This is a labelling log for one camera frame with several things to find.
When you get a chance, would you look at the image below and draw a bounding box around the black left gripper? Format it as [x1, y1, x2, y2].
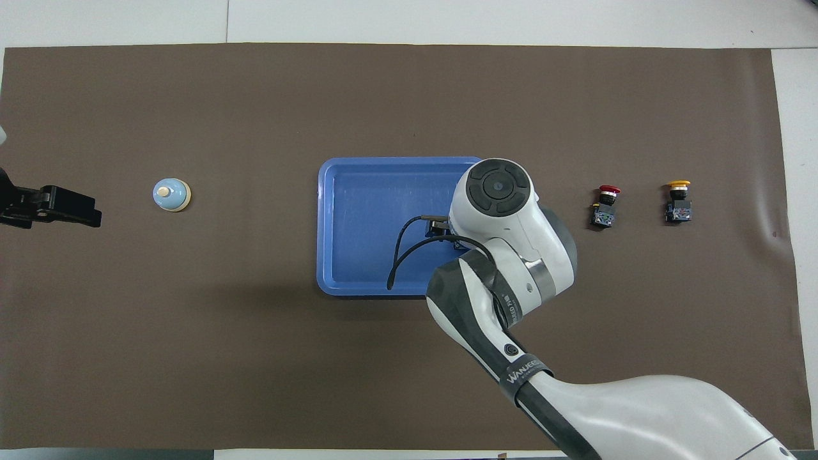
[0, 169, 103, 229]

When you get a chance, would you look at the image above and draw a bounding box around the light blue desk bell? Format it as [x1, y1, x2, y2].
[152, 176, 192, 213]

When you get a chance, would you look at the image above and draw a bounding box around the red push button switch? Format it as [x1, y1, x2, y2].
[589, 185, 622, 229]

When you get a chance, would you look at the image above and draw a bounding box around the yellow push button switch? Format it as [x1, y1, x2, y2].
[663, 181, 693, 224]

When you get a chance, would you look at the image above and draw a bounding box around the blue plastic tray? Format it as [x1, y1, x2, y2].
[316, 157, 484, 298]

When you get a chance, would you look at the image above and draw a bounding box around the brown table mat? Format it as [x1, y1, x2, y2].
[0, 43, 814, 451]

